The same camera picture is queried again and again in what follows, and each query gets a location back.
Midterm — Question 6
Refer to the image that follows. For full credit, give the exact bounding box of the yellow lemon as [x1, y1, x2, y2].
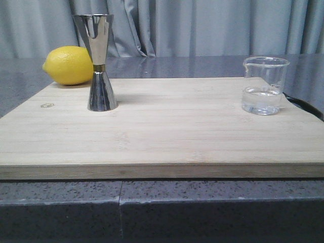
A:
[43, 46, 93, 86]

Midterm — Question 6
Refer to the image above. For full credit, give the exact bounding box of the steel double jigger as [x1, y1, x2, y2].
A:
[73, 14, 117, 112]

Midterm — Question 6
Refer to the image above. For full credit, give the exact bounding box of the wooden cutting board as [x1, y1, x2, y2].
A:
[1, 77, 323, 180]

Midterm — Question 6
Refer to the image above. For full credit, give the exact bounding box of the grey curtain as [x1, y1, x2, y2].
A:
[1, 1, 323, 58]

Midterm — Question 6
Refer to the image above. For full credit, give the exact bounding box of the clear glass beaker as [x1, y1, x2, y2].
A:
[241, 57, 290, 115]

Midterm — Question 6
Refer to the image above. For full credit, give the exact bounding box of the black cutting board handle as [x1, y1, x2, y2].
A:
[283, 93, 323, 121]

